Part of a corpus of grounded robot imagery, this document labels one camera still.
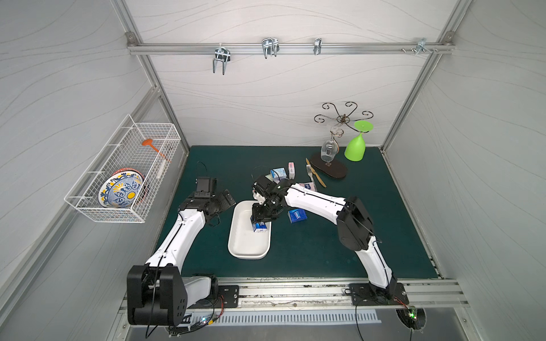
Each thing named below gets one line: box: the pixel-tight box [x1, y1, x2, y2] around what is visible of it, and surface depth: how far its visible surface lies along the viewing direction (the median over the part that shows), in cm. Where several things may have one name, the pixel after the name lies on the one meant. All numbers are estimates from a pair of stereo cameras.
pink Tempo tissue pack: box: [298, 181, 317, 192], surface depth 103 cm
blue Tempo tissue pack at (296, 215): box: [287, 208, 308, 224], surface depth 93 cm
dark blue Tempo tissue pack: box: [252, 221, 268, 233], surface depth 83 cm
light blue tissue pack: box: [265, 167, 288, 184], surface depth 106 cm
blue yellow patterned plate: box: [98, 167, 146, 209], surface depth 63 cm
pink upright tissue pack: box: [288, 161, 296, 180], surface depth 109 cm
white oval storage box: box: [227, 200, 273, 261], surface depth 88 cm
